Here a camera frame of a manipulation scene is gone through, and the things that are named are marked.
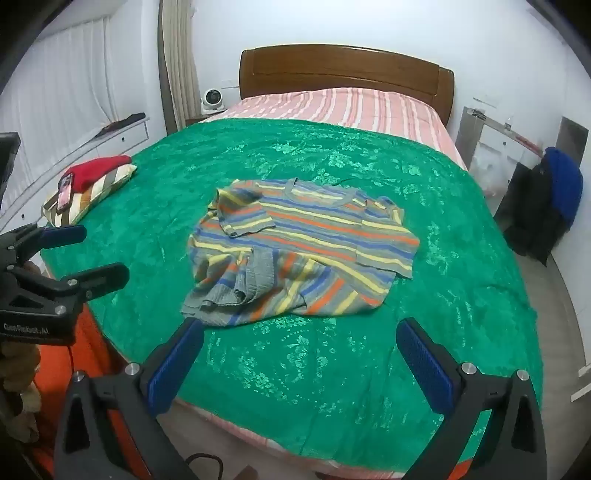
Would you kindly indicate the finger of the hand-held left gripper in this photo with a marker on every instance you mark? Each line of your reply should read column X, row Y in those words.
column 92, row 279
column 60, row 234

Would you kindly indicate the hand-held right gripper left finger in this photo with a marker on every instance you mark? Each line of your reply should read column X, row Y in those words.
column 175, row 364

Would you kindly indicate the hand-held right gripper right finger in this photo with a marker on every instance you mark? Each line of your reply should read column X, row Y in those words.
column 422, row 364

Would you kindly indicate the striped knit sweater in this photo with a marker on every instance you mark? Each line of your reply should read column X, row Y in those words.
column 300, row 249

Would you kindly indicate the person's left hand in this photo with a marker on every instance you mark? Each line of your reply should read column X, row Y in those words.
column 21, row 369

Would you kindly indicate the phone with printed case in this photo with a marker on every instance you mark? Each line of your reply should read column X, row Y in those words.
column 64, row 194

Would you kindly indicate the striped pillow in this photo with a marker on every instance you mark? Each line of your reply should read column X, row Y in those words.
column 99, row 191

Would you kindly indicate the red knit cloth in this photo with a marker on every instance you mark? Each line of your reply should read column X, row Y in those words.
column 94, row 173

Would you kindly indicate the white drawer cabinet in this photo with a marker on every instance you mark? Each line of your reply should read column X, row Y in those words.
column 92, row 147

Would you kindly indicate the green floral bedspread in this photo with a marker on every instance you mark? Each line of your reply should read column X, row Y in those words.
column 323, row 369

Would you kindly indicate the dark object on cabinet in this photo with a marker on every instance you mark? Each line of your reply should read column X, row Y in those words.
column 117, row 125

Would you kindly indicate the small white fan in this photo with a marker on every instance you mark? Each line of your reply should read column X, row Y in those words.
column 211, row 100

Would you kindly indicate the white plastic bag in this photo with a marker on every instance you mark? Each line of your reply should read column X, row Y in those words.
column 491, row 170

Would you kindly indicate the beige curtain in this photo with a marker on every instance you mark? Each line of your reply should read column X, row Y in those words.
column 178, row 60

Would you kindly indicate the white desk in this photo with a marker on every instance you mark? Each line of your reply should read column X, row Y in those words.
column 503, row 134

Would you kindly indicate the pink striped bed sheet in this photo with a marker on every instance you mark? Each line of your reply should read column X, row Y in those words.
column 351, row 108

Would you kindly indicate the wooden headboard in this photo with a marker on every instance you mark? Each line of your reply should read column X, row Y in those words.
column 346, row 69

